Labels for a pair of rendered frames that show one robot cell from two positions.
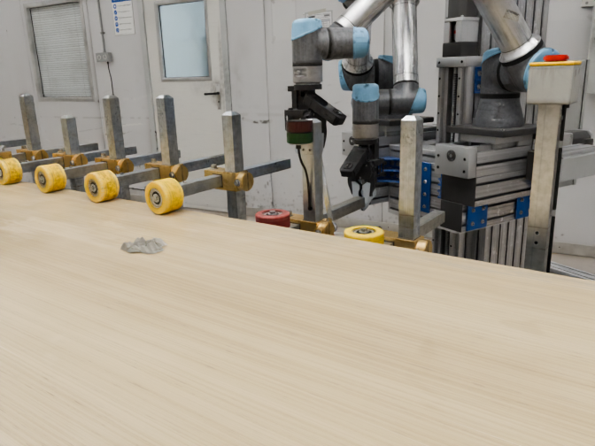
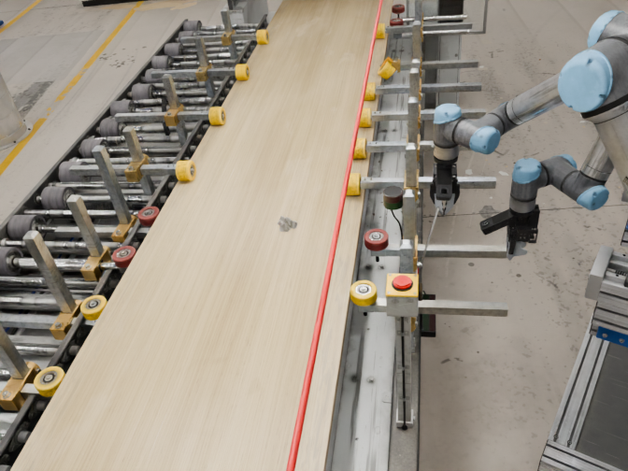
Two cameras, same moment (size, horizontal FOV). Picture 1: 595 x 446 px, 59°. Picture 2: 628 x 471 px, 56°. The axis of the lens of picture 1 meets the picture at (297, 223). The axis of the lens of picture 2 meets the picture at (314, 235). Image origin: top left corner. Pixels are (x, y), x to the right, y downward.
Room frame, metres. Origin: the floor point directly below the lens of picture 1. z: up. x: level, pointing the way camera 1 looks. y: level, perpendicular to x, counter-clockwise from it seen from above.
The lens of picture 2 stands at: (0.42, -1.25, 2.13)
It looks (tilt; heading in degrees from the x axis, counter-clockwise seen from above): 39 degrees down; 68
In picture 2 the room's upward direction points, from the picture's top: 8 degrees counter-clockwise
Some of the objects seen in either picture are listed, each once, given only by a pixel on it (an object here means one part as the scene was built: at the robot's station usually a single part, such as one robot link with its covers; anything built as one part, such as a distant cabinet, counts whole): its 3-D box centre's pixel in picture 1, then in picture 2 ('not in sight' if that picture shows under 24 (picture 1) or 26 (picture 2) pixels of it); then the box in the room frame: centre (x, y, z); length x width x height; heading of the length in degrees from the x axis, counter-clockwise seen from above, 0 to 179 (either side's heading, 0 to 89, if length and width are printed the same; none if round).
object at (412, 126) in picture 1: (409, 227); (406, 305); (1.10, -0.24, 0.89); 0.04 x 0.04 x 0.48; 54
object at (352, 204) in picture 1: (320, 219); (436, 251); (1.34, -0.06, 0.84); 0.43 x 0.03 x 0.04; 144
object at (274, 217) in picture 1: (273, 234); (377, 248); (1.18, 0.06, 0.85); 0.08 x 0.08 x 0.11
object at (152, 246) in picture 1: (144, 242); (287, 221); (0.97, 0.29, 0.91); 0.09 x 0.07 x 0.02; 79
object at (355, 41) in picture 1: (343, 43); (479, 134); (1.42, -0.13, 1.28); 0.11 x 0.11 x 0.08; 14
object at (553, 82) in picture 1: (553, 84); (402, 296); (0.95, -0.45, 1.18); 0.07 x 0.07 x 0.08; 54
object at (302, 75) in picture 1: (306, 75); (445, 149); (1.38, -0.04, 1.21); 0.08 x 0.08 x 0.05
